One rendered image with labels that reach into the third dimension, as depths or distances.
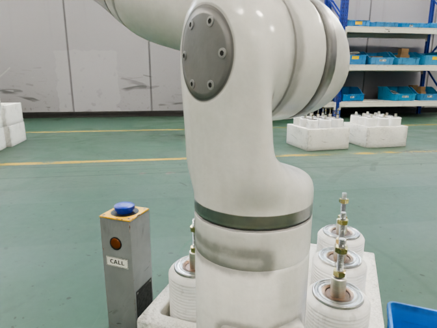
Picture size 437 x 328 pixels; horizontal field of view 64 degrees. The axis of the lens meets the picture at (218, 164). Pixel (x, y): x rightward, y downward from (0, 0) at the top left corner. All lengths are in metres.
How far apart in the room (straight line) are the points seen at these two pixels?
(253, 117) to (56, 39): 5.83
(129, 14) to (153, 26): 0.03
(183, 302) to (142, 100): 5.26
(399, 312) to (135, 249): 0.56
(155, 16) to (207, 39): 0.15
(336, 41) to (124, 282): 0.62
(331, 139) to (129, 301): 2.52
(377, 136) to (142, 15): 3.03
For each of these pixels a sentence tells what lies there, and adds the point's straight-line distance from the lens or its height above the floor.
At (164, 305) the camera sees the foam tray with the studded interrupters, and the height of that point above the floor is 0.18.
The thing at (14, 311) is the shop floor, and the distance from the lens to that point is 1.09.
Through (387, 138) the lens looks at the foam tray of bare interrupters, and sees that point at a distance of 3.37.
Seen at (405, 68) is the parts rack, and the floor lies 0.75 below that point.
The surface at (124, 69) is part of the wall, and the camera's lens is 5.79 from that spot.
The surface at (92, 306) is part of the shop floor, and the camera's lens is 1.03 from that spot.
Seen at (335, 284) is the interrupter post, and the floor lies 0.27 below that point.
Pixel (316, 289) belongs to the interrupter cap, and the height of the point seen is 0.25.
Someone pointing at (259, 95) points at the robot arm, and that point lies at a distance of 0.21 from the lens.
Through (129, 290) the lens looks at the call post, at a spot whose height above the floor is 0.17.
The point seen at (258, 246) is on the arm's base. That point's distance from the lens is 0.24.
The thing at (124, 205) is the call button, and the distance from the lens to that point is 0.71.
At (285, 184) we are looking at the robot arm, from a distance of 0.23.
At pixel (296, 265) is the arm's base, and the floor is 0.44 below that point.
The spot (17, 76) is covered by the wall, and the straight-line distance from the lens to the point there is 6.17.
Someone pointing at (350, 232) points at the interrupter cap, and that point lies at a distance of 0.81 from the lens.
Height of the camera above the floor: 0.57
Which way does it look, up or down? 14 degrees down
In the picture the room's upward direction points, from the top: straight up
